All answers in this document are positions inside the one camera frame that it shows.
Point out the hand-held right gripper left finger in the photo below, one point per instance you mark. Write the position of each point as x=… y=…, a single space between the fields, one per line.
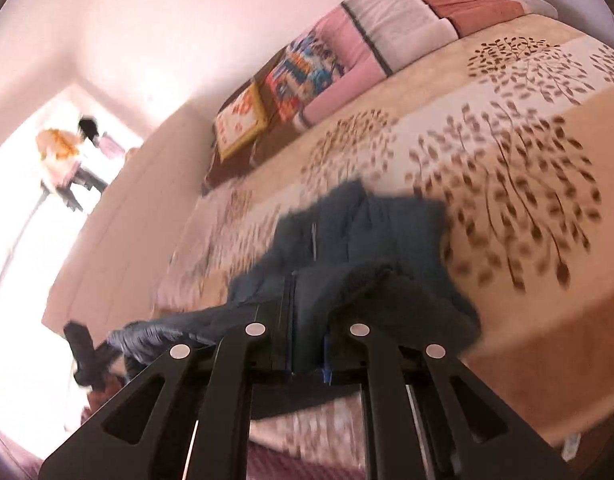
x=257 y=355

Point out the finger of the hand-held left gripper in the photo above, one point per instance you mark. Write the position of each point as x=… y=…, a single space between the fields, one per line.
x=107 y=351
x=79 y=341

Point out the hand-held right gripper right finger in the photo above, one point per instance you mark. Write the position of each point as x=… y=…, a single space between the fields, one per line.
x=357 y=355

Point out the teal quilted jacket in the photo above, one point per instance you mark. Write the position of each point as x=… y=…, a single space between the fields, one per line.
x=377 y=240

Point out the white headboard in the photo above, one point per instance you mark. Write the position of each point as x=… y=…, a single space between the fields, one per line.
x=137 y=210

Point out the orange hanging garment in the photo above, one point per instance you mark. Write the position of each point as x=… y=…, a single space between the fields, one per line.
x=59 y=152

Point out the pink hanging garment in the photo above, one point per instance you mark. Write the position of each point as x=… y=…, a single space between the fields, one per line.
x=112 y=146

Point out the black hanging garment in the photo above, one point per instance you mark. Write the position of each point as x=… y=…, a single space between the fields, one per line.
x=88 y=129

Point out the yellow flower cushion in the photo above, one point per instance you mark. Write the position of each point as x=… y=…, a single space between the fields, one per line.
x=237 y=120

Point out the colourful printed cushion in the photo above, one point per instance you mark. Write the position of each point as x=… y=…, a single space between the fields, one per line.
x=297 y=75

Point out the bed with floral brown blanket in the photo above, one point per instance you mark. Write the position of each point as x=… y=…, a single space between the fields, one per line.
x=537 y=110

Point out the pink striped folded quilt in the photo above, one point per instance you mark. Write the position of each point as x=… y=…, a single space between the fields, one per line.
x=387 y=15

